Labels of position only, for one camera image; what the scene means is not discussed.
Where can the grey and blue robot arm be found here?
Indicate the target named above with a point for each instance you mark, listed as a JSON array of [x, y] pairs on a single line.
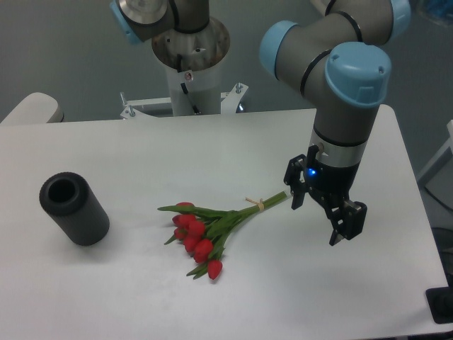
[[336, 63]]

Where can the black device at table edge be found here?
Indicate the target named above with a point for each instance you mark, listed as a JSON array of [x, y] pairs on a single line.
[[440, 304]]

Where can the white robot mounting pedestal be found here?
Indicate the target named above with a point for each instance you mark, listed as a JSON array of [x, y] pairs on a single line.
[[193, 64]]

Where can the black ribbed cylindrical vase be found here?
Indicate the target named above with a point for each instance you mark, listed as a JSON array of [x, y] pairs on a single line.
[[68, 199]]

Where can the white chair backrest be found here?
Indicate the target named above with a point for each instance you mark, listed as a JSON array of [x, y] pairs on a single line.
[[36, 108]]

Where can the red tulip bouquet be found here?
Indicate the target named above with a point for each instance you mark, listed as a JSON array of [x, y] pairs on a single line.
[[204, 232]]

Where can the white furniture at right edge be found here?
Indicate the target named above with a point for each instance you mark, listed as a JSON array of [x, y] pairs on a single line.
[[437, 164]]

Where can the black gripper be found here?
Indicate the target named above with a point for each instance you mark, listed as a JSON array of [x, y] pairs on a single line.
[[329, 186]]

